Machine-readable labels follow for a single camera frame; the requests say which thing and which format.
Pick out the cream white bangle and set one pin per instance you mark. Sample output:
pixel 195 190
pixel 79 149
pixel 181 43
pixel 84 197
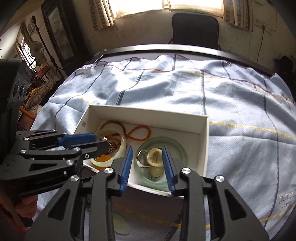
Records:
pixel 117 146

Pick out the dark framed picture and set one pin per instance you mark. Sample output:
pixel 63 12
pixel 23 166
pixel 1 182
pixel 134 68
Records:
pixel 56 22

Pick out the white cardboard box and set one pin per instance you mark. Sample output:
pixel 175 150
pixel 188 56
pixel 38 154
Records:
pixel 186 136

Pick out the left hand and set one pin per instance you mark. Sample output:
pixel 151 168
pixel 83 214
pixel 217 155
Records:
pixel 28 207

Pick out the green jade bangle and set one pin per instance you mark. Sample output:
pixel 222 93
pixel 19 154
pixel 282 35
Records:
pixel 148 163

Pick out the left patterned curtain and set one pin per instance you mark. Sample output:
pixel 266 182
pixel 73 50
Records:
pixel 101 14

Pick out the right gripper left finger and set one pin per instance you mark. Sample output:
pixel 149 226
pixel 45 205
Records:
pixel 124 170

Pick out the black office chair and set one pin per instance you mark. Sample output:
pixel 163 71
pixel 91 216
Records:
pixel 195 30

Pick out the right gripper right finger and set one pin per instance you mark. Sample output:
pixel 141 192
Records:
pixel 172 167

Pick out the light blue quilt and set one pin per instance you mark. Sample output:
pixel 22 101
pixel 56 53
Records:
pixel 251 121

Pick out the dark bed frame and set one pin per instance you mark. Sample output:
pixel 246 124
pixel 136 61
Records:
pixel 191 52

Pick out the black coat stand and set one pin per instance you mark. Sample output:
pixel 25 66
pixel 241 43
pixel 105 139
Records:
pixel 58 69

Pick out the standing electric fan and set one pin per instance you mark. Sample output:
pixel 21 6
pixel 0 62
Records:
pixel 36 51

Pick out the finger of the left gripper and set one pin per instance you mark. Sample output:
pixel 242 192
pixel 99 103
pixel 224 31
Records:
pixel 71 140
pixel 91 150

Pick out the patterned curtain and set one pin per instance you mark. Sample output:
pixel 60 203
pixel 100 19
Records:
pixel 238 13
pixel 101 14

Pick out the right patterned curtain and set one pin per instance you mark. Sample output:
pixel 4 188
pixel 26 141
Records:
pixel 238 13

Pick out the pale jade carved pendant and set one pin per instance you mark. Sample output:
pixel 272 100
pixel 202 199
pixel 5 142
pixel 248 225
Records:
pixel 120 225

